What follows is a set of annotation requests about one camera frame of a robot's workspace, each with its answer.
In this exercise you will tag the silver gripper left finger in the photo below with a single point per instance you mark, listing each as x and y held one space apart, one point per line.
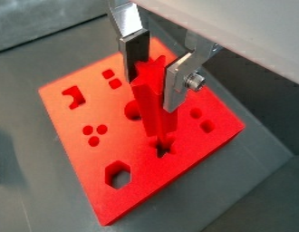
132 35

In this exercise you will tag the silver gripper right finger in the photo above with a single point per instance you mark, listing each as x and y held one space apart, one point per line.
183 73

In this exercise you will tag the red star prism peg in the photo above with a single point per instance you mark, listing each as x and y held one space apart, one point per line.
147 86

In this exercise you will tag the red shape sorting board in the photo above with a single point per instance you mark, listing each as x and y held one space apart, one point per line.
112 154

